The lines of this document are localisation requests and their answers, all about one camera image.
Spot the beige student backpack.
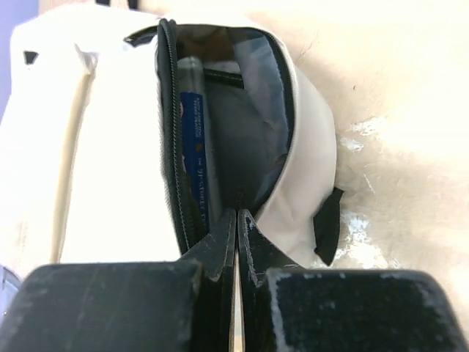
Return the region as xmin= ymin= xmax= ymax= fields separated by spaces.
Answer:
xmin=1 ymin=4 xmax=341 ymax=277

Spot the blue glossy comic book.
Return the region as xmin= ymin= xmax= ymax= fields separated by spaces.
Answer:
xmin=180 ymin=92 xmax=210 ymax=233

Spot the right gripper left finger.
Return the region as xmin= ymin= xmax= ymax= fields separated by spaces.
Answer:
xmin=3 ymin=210 xmax=236 ymax=352

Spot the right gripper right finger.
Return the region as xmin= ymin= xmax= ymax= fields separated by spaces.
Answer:
xmin=237 ymin=210 xmax=465 ymax=351

